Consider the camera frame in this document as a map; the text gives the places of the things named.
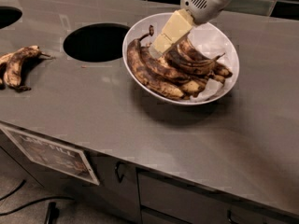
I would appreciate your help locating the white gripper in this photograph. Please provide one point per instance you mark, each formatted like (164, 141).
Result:
(204, 4)

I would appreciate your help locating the dark curved banana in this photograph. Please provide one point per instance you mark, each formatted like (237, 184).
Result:
(201, 68)

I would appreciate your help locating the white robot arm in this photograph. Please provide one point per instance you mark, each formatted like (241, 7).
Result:
(191, 13)

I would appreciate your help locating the dark banana at back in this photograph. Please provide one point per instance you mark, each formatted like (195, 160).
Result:
(187, 48)

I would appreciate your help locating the white bowl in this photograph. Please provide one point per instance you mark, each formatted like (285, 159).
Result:
(140, 28)

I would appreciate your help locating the small yellow banana middle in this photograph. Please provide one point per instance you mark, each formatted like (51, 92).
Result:
(162, 60)

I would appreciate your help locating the long spotted banana front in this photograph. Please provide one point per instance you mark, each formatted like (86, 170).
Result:
(145, 76)

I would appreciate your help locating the short yellow banana bottom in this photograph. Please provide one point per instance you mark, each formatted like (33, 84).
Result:
(194, 86)

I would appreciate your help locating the spotted banana on counter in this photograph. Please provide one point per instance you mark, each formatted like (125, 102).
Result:
(15, 62)

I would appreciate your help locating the framed landfill sign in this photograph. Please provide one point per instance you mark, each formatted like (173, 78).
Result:
(62, 158)

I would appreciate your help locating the black stand on floor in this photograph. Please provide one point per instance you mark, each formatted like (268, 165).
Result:
(52, 213)

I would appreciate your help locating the black cabinet door handle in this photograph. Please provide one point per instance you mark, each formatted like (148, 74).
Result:
(118, 175)

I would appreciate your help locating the black drawer handle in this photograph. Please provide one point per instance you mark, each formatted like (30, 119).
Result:
(229, 217)

